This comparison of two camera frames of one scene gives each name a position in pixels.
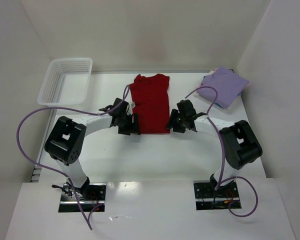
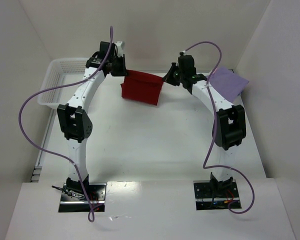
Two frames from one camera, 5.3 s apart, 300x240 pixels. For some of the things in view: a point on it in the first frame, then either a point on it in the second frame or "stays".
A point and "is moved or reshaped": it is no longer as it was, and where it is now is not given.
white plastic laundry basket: [66, 82] stays
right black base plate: [206, 198] stays
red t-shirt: [149, 94] is moved or reshaped
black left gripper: [131, 124] to [123, 65]
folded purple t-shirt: [228, 84] stays
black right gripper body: [175, 124] to [171, 75]
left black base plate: [95, 197] stays
